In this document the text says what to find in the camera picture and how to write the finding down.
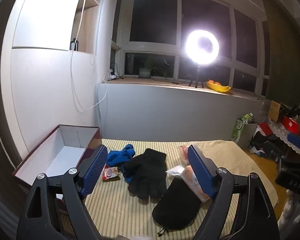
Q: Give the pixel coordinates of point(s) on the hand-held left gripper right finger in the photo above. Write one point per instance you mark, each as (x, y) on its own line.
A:
(200, 170)

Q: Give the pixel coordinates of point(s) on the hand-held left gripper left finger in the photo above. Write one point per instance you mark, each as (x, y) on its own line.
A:
(95, 170)

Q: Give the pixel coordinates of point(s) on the white plastic packet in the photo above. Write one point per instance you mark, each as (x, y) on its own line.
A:
(175, 171)

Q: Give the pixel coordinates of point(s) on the blue knit gloves pair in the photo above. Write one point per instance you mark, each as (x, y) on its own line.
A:
(120, 155)

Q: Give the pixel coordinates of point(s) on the dark red cardboard box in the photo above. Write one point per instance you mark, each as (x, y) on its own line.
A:
(65, 137)

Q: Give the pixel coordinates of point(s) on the black knit gloves pair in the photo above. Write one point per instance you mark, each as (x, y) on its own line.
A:
(147, 170)

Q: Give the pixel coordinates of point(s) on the peach soft pack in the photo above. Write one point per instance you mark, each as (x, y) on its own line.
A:
(190, 178)

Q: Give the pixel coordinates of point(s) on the red snack packet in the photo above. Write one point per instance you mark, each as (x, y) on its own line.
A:
(110, 173)

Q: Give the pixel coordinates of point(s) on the blue case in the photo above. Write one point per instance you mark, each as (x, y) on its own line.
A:
(298, 142)

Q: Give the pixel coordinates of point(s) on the black clothes pile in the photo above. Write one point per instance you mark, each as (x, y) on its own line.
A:
(265, 145)

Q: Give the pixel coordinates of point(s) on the white lace cloth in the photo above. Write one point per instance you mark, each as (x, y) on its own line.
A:
(280, 131)

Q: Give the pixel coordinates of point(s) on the green printed bag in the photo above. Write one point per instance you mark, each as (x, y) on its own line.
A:
(238, 127)

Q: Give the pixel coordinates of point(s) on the brown cardboard box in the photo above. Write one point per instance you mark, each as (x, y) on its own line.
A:
(275, 110)

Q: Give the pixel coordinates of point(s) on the yellow fruit bowl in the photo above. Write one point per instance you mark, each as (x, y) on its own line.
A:
(220, 88)

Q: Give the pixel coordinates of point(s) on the white wardrobe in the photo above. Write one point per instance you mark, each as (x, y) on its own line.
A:
(45, 80)

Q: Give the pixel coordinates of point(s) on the potted plant grey pot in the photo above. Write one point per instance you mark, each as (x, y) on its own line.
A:
(145, 73)

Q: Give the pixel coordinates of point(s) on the dark green curtain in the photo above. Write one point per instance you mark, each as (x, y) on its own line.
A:
(285, 55)

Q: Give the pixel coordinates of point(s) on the window with white frame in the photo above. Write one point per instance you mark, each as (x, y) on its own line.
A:
(155, 17)

